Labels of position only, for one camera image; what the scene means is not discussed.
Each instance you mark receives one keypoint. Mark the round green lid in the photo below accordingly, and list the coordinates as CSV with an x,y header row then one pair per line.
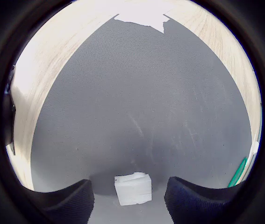
x,y
237,173

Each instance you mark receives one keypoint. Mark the dark grey mat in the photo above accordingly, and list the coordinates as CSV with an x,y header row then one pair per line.
x,y
134,93

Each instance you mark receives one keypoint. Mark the small white plastic terminal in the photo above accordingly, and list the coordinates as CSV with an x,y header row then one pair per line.
x,y
133,190

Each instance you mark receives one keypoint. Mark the white masking tape strip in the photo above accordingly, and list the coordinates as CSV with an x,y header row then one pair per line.
x,y
160,18
130,11
255,149

